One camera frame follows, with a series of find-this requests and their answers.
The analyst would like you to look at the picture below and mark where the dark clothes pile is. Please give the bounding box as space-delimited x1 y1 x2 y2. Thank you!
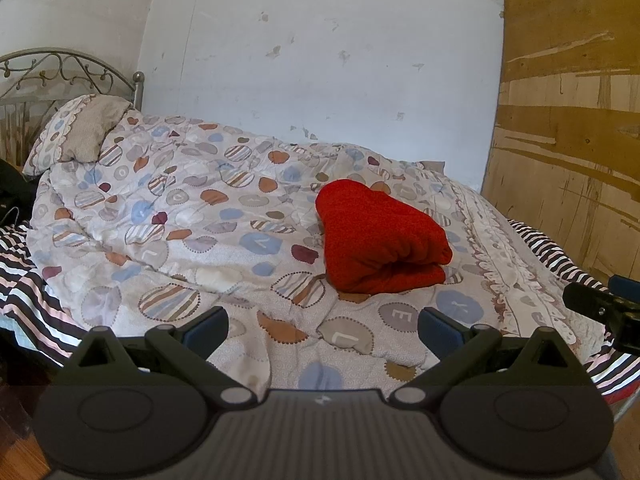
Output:
0 159 38 222

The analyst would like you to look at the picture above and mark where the patterned duvet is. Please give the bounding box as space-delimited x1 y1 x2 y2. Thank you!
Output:
22 110 621 396

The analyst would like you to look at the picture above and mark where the red long-sleeved top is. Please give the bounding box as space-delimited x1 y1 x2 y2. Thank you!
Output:
315 179 453 295

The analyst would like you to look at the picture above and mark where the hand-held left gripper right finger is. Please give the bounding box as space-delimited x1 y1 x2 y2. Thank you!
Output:
390 307 577 406

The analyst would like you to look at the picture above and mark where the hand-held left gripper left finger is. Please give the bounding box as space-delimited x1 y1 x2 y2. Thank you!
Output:
75 306 257 406

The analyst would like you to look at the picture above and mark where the striped bed sheet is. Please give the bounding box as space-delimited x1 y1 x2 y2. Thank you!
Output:
0 217 640 396

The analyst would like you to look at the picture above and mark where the patterned pillow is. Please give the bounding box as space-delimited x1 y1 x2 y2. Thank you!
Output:
22 94 133 177

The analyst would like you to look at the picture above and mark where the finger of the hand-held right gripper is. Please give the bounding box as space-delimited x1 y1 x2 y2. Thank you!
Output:
610 275 640 306
562 282 626 321

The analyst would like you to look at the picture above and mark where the metal headboard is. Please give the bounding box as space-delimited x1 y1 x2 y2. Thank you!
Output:
0 47 146 166

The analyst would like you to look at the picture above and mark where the wooden board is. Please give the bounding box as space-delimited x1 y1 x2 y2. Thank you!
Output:
480 0 640 286

